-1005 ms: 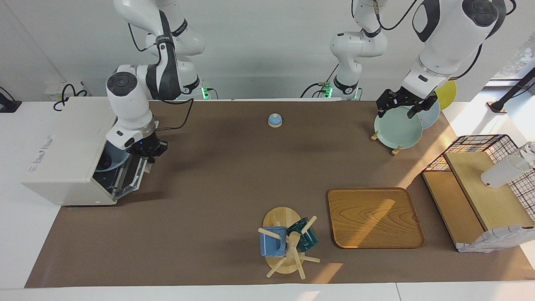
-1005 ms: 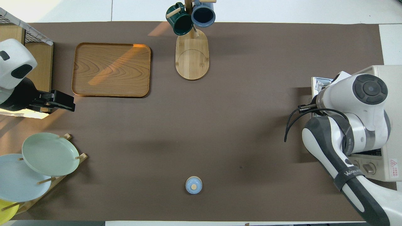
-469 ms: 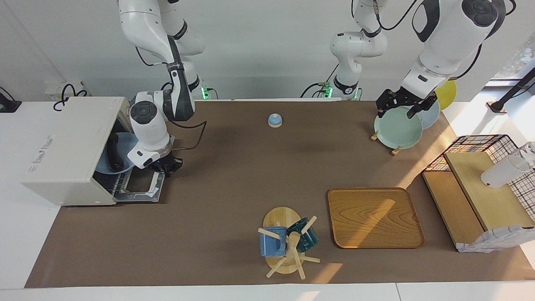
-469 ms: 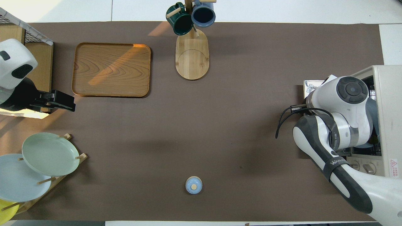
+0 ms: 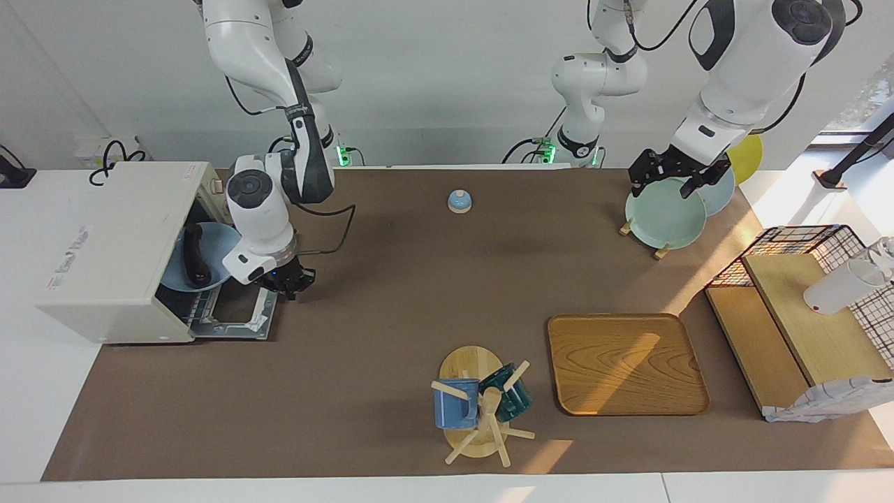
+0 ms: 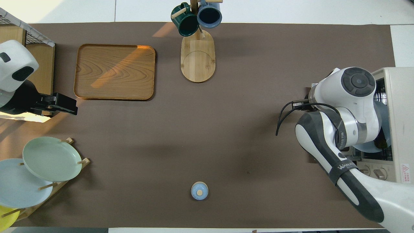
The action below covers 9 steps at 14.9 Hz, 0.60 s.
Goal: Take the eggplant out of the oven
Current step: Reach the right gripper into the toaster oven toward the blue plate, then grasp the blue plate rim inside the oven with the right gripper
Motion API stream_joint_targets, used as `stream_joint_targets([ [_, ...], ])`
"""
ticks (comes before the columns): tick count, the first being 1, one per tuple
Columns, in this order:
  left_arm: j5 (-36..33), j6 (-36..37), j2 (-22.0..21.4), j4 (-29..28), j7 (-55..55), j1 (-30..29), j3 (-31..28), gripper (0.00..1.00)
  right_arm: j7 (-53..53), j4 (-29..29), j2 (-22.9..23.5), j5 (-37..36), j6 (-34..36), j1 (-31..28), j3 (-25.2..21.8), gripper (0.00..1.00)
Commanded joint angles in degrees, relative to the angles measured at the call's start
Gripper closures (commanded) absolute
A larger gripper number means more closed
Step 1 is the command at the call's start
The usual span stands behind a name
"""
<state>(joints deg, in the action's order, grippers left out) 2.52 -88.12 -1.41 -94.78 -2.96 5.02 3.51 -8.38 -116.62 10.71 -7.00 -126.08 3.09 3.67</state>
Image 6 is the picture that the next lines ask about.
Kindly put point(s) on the yellow plate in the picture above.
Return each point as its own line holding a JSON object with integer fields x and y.
{"x": 7, "y": 220}

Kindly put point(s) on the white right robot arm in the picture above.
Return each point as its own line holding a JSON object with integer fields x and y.
{"x": 355, "y": 97}

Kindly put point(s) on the cream toaster oven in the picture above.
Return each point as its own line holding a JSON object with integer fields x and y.
{"x": 404, "y": 113}

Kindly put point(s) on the brown table mat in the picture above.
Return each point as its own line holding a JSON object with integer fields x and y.
{"x": 226, "y": 129}

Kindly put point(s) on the wooden plate rack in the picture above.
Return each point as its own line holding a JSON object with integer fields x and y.
{"x": 35, "y": 208}

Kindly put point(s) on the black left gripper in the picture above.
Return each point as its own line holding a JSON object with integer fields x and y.
{"x": 43, "y": 103}

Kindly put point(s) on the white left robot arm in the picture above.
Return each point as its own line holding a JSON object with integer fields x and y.
{"x": 16, "y": 61}

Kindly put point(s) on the pale green plate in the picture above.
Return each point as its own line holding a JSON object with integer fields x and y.
{"x": 51, "y": 158}

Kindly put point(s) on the wooden serving tray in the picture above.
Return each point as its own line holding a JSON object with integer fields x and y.
{"x": 113, "y": 72}

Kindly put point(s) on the wooden mug tree stand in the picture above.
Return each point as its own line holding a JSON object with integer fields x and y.
{"x": 197, "y": 64}

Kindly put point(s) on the light blue ridged plate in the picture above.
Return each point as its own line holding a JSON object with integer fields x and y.
{"x": 385, "y": 119}

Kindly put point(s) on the light blue racked plate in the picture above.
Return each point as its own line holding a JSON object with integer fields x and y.
{"x": 19, "y": 187}

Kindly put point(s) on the dark green mug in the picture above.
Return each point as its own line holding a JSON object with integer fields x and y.
{"x": 187, "y": 22}

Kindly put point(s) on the blue mug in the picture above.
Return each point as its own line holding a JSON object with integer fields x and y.
{"x": 209, "y": 15}

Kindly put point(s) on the silver oven knob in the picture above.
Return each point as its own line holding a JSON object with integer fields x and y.
{"x": 380, "y": 173}
{"x": 366, "y": 170}

